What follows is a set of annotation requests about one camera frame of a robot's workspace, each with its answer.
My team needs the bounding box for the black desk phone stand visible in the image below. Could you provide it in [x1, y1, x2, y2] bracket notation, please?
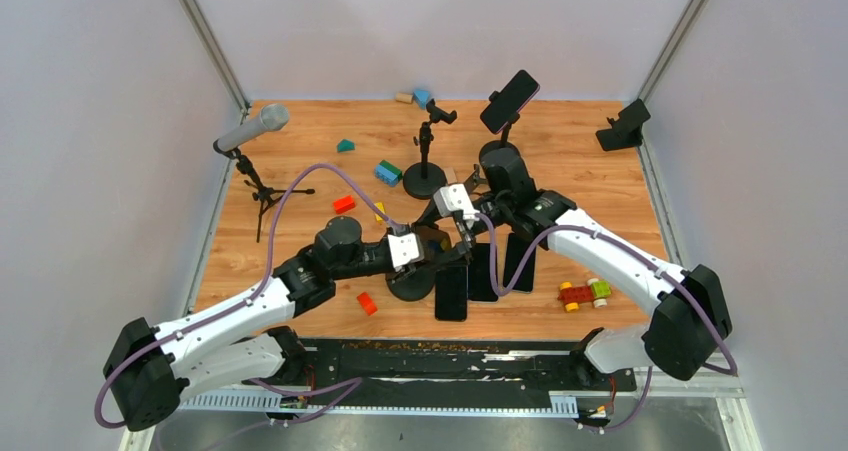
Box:
[595, 99, 651, 152]

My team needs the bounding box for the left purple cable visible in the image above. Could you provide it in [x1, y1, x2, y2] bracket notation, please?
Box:
[93, 163, 412, 451]

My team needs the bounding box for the red lego toy car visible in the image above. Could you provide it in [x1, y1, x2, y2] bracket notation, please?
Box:
[558, 278, 612, 313]

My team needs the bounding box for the black stand of phone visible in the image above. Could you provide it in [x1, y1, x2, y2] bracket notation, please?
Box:
[402, 99, 458, 200]

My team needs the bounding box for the black ball-joint phone stand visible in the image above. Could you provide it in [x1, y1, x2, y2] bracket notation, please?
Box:
[385, 266, 436, 302]

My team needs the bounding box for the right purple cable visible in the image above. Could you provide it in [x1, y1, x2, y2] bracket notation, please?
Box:
[474, 210, 739, 434]

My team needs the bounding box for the beige wooden block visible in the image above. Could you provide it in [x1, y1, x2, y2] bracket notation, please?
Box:
[443, 167, 459, 185]

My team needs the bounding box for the purple-edged phone on pole stand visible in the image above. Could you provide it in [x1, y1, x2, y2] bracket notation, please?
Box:
[480, 69, 540, 134]

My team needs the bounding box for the blue triangular block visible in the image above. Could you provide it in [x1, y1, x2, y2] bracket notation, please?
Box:
[412, 88, 431, 109]

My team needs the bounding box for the orange red block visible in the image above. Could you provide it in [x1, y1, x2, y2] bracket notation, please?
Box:
[357, 292, 378, 316]

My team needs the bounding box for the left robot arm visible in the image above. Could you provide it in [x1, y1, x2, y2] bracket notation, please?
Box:
[95, 214, 477, 431]

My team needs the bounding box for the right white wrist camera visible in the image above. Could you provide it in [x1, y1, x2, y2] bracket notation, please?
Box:
[433, 184, 479, 227]

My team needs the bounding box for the black round pole stand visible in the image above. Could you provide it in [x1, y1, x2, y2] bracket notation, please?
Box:
[478, 91, 520, 161]

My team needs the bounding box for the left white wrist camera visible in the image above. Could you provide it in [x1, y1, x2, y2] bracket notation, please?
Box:
[387, 233, 424, 272]

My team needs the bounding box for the grey microphone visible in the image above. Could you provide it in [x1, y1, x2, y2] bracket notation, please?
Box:
[212, 103, 290, 155]

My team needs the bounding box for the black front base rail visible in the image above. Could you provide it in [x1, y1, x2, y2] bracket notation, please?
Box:
[178, 331, 637, 413]

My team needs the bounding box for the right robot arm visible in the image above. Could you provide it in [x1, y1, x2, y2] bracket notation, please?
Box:
[417, 149, 738, 389]

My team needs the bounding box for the black microphone tripod stand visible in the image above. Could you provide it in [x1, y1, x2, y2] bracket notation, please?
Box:
[224, 148, 286, 243]

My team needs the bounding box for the blue green lego brick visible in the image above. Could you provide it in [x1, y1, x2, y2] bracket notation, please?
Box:
[374, 160, 403, 187]

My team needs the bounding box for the teal triangular block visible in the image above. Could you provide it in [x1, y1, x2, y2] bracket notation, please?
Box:
[336, 139, 356, 153]

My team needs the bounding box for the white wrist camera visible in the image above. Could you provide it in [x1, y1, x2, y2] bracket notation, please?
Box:
[387, 233, 424, 272]
[433, 184, 479, 227]

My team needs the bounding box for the tan wooden cylinder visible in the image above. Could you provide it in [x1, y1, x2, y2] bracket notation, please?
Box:
[394, 92, 414, 104]

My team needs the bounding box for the red wooden block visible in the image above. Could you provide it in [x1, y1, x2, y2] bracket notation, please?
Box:
[332, 195, 356, 215]

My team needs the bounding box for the purple cable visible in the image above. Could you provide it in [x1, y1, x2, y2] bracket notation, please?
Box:
[93, 163, 412, 451]
[474, 210, 739, 434]

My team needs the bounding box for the yellow wooden block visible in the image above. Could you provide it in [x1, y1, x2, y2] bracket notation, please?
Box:
[374, 202, 386, 223]

